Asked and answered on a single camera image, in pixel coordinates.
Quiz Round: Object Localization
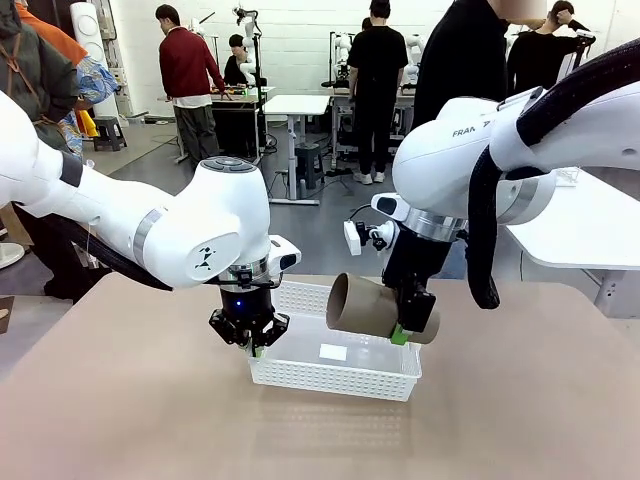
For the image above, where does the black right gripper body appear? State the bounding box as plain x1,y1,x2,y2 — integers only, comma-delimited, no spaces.
382,230,454,294

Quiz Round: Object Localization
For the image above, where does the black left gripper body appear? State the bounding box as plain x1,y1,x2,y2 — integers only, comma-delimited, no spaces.
220,285,275,341

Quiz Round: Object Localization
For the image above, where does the brown cardboard tube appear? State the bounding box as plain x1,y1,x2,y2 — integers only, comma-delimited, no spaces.
325,272,441,346

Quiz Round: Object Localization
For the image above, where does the white perforated plastic basket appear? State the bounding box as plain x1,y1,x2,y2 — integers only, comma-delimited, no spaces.
248,279,423,403

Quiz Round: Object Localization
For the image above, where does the grey plastic stool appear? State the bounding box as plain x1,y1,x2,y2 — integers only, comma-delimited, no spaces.
294,143,325,190

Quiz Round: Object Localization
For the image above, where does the white side table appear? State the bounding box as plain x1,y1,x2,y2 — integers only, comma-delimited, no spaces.
504,167,640,319

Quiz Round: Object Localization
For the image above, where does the white height-adjustable desk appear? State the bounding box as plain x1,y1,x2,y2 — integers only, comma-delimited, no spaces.
262,94,332,206

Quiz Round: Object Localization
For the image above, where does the person in black t-shirt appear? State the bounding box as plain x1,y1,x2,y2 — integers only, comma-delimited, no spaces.
347,0,410,185

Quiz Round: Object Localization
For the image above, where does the person in black sweater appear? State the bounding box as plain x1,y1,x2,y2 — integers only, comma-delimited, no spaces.
412,0,549,132

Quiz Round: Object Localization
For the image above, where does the background workbench table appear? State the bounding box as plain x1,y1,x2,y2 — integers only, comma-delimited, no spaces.
169,85,276,166

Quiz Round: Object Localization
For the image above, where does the white round floor base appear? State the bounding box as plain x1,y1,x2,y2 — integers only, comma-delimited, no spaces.
0,242,25,270

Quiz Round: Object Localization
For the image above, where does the dark brown stool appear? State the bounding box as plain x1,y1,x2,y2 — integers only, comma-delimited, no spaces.
93,116,128,153

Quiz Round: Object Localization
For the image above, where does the person with hair bun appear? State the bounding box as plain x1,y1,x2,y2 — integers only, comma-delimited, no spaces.
507,0,594,96

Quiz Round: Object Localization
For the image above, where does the seated black-haired person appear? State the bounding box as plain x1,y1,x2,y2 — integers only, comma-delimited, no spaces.
223,33,252,87

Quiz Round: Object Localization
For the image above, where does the person in red sweater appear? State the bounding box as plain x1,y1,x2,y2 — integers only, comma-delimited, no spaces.
158,3,234,169

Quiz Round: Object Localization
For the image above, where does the person in orange and blue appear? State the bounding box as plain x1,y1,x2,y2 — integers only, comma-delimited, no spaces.
14,0,121,157

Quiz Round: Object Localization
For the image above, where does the white tower air conditioner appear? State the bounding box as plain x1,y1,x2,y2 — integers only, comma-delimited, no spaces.
69,2,121,121

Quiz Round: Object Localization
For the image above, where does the person in green jacket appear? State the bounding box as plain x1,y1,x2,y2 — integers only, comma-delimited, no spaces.
0,0,99,304

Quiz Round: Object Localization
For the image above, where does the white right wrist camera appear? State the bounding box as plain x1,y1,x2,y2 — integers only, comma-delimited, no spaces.
343,218,399,257

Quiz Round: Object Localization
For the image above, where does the black right arm cable sleeve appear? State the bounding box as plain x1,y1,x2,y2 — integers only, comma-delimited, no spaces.
467,37,640,310

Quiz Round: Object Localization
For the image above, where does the black arm cable sleeve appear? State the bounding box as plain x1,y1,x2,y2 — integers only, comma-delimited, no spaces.
467,37,640,310
47,214,174,292

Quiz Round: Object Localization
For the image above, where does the black left arm cable sleeve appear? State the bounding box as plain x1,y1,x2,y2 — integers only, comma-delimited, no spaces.
47,214,174,292

